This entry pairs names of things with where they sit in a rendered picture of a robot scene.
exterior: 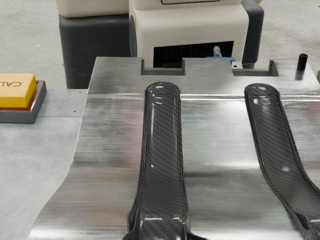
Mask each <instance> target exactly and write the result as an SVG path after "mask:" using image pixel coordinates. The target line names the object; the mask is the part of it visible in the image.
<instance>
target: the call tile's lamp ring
mask: <svg viewBox="0 0 320 240"><path fill-rule="evenodd" d="M36 83H38V85H37V87H36V90H35V92H34V94H33V96H32V99H31V101H30V104H29V106H28V107H27V108H5V107H0V111H32V110H33V107H34V105H35V102H36V100H37V98H38V95H39V93H40V90H41V88H42V85H43V83H44V80H36Z"/></svg>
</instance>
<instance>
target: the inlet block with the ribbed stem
mask: <svg viewBox="0 0 320 240"><path fill-rule="evenodd" d="M213 53H214V57H206V58H232V67H231V68H232V69H242V68H243V67H242V63H241V62H236V61H235V58H234V57H222V55H221V51H220V47H218V46H215V47H214V48H213Z"/></svg>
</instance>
